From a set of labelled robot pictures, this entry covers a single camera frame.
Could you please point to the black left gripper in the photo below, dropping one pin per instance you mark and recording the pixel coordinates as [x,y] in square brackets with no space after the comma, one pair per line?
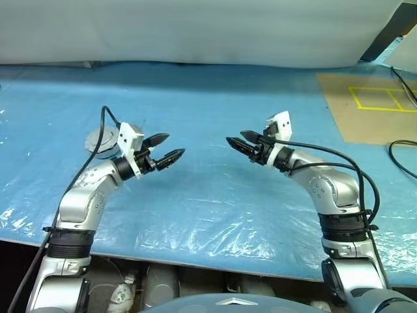
[148,159]

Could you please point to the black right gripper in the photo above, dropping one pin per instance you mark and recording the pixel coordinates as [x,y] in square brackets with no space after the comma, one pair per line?
[262,151]

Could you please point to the round grey motor lid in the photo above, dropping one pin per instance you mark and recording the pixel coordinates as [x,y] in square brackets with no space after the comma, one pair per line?
[110,135]

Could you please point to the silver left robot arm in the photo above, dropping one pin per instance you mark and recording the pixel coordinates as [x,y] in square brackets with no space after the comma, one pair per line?
[81,202]

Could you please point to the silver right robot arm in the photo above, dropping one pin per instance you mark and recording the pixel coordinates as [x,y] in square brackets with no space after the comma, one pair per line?
[335,192]

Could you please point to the blue plastic table cover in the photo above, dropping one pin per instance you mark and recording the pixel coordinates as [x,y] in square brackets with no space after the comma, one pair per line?
[211,107]

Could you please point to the brown cardboard sheet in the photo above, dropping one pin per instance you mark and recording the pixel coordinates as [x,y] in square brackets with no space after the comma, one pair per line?
[358,127]

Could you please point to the white foam backdrop sheet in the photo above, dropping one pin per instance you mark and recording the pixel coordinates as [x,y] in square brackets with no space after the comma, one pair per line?
[195,29]

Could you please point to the large grey cylinder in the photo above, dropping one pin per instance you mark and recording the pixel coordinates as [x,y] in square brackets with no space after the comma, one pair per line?
[159,283]

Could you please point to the small grey cylinder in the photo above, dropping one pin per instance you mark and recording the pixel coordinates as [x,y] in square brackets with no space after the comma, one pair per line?
[257,285]

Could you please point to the white bag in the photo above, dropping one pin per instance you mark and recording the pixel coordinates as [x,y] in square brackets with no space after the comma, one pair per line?
[123,293]

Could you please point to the grey robot torso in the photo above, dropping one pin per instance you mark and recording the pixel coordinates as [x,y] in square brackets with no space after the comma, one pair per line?
[208,304]

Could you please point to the white board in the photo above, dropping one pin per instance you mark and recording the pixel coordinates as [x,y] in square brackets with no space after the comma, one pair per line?
[404,55]

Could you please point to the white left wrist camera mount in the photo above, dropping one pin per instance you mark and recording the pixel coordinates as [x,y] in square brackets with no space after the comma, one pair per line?
[127,143]

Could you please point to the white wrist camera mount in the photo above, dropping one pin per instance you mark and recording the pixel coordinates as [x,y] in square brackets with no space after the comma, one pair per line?
[282,125]
[127,143]

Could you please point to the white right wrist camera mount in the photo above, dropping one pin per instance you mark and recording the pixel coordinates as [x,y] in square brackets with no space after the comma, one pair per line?
[282,125]

